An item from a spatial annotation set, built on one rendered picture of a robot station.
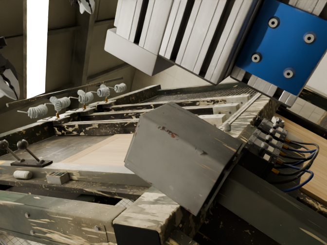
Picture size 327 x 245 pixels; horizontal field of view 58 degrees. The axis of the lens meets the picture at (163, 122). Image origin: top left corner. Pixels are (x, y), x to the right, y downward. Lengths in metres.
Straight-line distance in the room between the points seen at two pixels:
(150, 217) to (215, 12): 0.43
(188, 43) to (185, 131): 0.19
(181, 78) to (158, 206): 6.52
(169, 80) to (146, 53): 6.90
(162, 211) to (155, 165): 0.15
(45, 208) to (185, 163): 0.44
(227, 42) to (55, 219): 0.61
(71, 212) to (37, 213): 0.13
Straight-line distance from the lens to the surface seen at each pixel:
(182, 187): 0.53
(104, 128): 1.65
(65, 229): 0.80
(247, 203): 0.53
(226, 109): 1.54
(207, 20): 0.37
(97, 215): 0.70
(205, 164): 0.49
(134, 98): 2.62
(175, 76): 7.19
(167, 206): 0.67
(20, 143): 1.18
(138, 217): 0.65
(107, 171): 0.98
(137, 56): 0.43
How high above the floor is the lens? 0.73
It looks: 17 degrees up
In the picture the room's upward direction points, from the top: 58 degrees counter-clockwise
